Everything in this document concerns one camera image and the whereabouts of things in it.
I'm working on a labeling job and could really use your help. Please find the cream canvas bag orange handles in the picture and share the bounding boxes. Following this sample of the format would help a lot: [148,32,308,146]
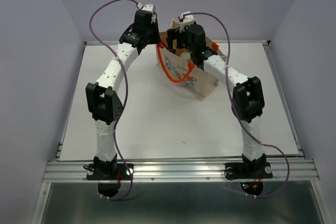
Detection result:
[156,20,226,100]

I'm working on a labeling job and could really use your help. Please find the peach conical squeeze bottle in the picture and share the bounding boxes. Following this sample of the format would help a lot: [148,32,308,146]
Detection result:
[180,52,190,61]

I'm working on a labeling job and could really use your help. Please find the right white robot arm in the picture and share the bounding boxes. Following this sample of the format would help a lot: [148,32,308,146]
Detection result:
[166,23,266,180]

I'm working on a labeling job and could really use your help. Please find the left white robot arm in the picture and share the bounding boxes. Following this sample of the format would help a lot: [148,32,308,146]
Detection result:
[85,4,160,179]

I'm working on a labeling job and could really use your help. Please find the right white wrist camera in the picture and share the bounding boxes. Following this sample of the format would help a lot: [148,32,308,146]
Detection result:
[179,12,195,33]

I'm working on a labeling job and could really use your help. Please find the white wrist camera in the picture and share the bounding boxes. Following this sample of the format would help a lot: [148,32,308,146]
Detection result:
[136,2,156,13]
[179,12,195,33]

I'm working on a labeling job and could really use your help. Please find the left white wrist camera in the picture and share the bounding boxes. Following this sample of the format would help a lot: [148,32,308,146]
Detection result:
[136,2,156,13]

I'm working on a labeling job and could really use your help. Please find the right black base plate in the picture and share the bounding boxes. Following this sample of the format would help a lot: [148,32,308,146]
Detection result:
[224,163,273,196]

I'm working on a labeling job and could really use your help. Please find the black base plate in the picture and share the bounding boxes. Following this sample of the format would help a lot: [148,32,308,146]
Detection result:
[224,163,273,196]
[83,163,134,201]

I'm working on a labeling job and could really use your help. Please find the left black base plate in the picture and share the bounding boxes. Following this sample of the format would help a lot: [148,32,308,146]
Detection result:
[83,163,134,201]

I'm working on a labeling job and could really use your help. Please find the aluminium frame rail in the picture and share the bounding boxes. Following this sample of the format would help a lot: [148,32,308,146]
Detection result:
[33,41,333,223]

